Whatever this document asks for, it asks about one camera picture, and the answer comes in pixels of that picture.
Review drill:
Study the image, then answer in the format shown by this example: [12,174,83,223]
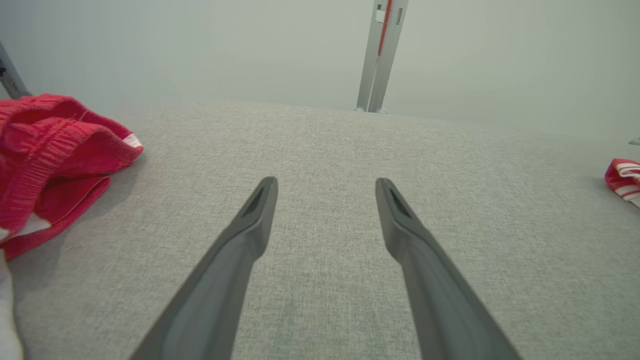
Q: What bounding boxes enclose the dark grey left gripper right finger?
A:
[375,177,523,360]

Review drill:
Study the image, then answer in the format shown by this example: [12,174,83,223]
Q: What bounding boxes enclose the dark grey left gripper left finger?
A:
[130,176,279,360]

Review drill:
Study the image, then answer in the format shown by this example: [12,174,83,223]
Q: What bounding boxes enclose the red jersey with white sleeves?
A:
[604,158,640,208]

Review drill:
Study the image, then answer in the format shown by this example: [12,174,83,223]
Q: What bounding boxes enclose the red shorts with white trim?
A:
[0,94,144,360]

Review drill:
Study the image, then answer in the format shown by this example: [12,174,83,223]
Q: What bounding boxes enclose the grey partition post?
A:
[356,0,390,113]
[0,42,32,100]
[369,0,410,114]

